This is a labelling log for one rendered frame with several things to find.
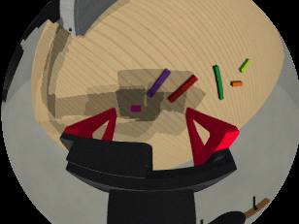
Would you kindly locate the orange rod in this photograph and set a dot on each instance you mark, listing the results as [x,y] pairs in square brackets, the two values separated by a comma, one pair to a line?
[236,83]

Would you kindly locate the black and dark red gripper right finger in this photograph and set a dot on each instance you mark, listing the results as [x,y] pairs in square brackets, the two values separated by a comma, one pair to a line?
[222,135]

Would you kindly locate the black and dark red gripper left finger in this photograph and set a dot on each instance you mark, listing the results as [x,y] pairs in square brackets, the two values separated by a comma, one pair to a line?
[85,128]

